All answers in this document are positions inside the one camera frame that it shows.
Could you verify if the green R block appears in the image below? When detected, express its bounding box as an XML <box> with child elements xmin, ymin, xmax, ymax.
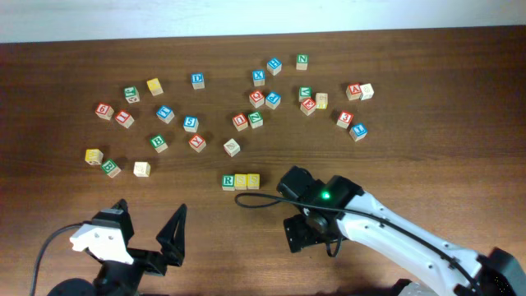
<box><xmin>221</xmin><ymin>174</ymin><xmax>235</xmax><ymax>191</ymax></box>

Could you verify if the yellow S block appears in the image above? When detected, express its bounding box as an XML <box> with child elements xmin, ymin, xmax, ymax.
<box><xmin>234</xmin><ymin>173</ymin><xmax>247</xmax><ymax>190</ymax></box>

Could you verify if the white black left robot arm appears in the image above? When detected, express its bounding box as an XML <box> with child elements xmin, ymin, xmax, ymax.
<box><xmin>49</xmin><ymin>199</ymin><xmax>187</xmax><ymax>295</ymax></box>

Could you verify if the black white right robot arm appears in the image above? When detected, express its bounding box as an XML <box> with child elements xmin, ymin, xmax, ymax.
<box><xmin>277</xmin><ymin>166</ymin><xmax>525</xmax><ymax>295</ymax></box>

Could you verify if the green E block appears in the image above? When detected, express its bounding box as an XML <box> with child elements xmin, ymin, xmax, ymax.
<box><xmin>101</xmin><ymin>159</ymin><xmax>122</xmax><ymax>178</ymax></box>

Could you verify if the plain picture block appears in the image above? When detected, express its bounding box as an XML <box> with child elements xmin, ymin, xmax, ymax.
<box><xmin>133</xmin><ymin>161</ymin><xmax>151</xmax><ymax>178</ymax></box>

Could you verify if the yellow W block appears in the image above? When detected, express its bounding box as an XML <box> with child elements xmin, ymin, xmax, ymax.
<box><xmin>85</xmin><ymin>149</ymin><xmax>104</xmax><ymax>165</ymax></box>

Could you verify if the green B block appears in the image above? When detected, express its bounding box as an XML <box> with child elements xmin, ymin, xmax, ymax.
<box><xmin>150</xmin><ymin>134</ymin><xmax>168</xmax><ymax>153</ymax></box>

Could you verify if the red I block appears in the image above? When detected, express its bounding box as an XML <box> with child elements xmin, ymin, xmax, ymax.
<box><xmin>115</xmin><ymin>110</ymin><xmax>135</xmax><ymax>128</ymax></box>

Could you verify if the red 6 block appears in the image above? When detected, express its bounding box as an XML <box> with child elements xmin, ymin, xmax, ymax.
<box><xmin>95</xmin><ymin>103</ymin><xmax>114</xmax><ymax>121</ymax></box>

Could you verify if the red Y block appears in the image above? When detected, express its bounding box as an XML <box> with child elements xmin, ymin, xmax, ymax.
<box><xmin>188</xmin><ymin>133</ymin><xmax>206</xmax><ymax>153</ymax></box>

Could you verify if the blue T block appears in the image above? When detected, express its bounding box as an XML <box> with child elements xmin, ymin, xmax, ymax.
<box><xmin>156</xmin><ymin>105</ymin><xmax>175</xmax><ymax>124</ymax></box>

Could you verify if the blue 5 block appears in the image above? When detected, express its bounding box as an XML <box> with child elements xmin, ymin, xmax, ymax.
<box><xmin>183</xmin><ymin>116</ymin><xmax>199</xmax><ymax>132</ymax></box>

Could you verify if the blue J block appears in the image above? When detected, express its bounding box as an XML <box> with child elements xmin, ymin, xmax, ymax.
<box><xmin>349</xmin><ymin>123</ymin><xmax>368</xmax><ymax>141</ymax></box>

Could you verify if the plain leaf block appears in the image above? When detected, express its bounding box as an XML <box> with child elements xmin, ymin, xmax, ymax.
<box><xmin>224</xmin><ymin>138</ymin><xmax>241</xmax><ymax>157</ymax></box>

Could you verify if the green block with picture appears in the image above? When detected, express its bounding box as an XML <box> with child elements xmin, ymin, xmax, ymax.
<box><xmin>123</xmin><ymin>86</ymin><xmax>140</xmax><ymax>104</ymax></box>

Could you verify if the red 3 block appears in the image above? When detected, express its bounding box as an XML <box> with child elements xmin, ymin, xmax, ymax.
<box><xmin>336</xmin><ymin>111</ymin><xmax>354</xmax><ymax>129</ymax></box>

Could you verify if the red E block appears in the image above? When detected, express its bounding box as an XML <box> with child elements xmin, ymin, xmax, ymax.
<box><xmin>300</xmin><ymin>98</ymin><xmax>316</xmax><ymax>116</ymax></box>

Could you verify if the green Z block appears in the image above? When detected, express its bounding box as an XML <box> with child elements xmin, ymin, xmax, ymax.
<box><xmin>247</xmin><ymin>111</ymin><xmax>264</xmax><ymax>129</ymax></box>

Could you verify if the yellow top block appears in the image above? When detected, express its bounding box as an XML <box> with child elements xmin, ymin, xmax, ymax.
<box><xmin>146</xmin><ymin>78</ymin><xmax>164</xmax><ymax>96</ymax></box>

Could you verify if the red U block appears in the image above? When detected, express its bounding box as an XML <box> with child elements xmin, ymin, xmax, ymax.
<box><xmin>233</xmin><ymin>113</ymin><xmax>248</xmax><ymax>132</ymax></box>

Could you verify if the plain block yellow side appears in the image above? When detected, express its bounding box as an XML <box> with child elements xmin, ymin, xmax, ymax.
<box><xmin>315</xmin><ymin>93</ymin><xmax>328</xmax><ymax>109</ymax></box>

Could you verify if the blue P block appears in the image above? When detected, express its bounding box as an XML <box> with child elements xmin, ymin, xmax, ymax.
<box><xmin>265</xmin><ymin>91</ymin><xmax>281</xmax><ymax>109</ymax></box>

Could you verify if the green V block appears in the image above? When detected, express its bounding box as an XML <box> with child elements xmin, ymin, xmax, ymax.
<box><xmin>298</xmin><ymin>86</ymin><xmax>312</xmax><ymax>102</ymax></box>

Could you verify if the red Q block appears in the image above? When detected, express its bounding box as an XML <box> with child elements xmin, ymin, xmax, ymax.
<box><xmin>249</xmin><ymin>90</ymin><xmax>265</xmax><ymax>109</ymax></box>

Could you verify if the red A block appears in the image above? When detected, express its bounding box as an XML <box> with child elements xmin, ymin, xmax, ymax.
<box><xmin>346</xmin><ymin>83</ymin><xmax>362</xmax><ymax>100</ymax></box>

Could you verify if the blue D block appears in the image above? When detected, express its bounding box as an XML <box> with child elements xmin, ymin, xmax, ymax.
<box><xmin>191</xmin><ymin>72</ymin><xmax>205</xmax><ymax>90</ymax></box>

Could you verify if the plain block green side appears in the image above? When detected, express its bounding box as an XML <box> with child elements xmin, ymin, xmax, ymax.
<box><xmin>360</xmin><ymin>83</ymin><xmax>374</xmax><ymax>100</ymax></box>

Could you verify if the blue X block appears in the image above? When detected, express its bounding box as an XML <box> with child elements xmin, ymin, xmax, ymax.
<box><xmin>252</xmin><ymin>70</ymin><xmax>265</xmax><ymax>86</ymax></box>

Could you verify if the blue H block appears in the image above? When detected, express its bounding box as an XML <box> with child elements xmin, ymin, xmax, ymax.
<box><xmin>267</xmin><ymin>58</ymin><xmax>283</xmax><ymax>76</ymax></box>

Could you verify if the green N block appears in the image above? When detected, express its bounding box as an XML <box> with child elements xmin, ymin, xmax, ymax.
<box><xmin>296</xmin><ymin>54</ymin><xmax>309</xmax><ymax>71</ymax></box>

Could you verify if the black left camera cable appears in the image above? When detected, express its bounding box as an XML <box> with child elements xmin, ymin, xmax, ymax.
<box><xmin>29</xmin><ymin>224</ymin><xmax>85</xmax><ymax>296</ymax></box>

